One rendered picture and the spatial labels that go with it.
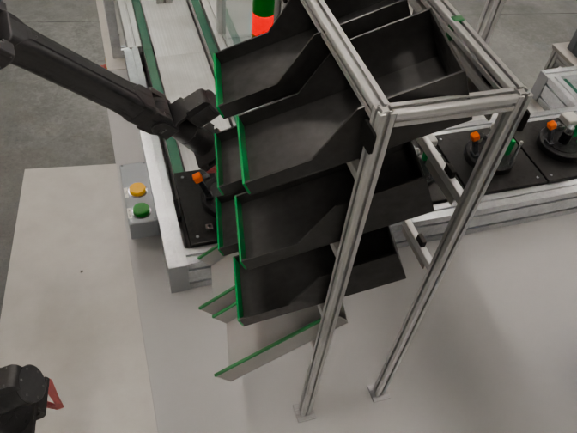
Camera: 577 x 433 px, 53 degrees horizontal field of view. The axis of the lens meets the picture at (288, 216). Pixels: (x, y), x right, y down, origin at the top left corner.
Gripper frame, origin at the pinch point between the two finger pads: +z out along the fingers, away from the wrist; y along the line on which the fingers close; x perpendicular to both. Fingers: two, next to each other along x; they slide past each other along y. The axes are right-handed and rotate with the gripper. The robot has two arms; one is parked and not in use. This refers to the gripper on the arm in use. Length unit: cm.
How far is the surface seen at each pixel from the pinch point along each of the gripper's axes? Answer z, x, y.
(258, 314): -15, -3, -48
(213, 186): 5.6, 9.2, 3.1
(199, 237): 3.1, 15.4, -10.3
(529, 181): 62, -54, -12
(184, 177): 3.2, 15.1, 9.9
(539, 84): 89, -78, 32
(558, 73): 89, -85, 32
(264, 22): -12.1, -25.5, 16.1
